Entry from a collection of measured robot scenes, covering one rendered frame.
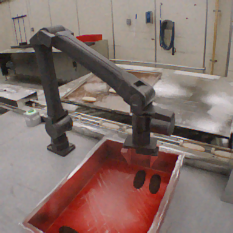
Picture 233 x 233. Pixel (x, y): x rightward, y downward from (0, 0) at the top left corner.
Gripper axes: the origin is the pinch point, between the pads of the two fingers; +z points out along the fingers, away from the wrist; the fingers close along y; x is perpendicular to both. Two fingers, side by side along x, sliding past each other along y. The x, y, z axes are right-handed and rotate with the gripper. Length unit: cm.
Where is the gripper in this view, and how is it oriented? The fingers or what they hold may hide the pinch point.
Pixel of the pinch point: (139, 162)
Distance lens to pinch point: 72.4
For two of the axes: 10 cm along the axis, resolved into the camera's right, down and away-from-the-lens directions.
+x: -2.7, 4.5, -8.5
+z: 0.4, 8.9, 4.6
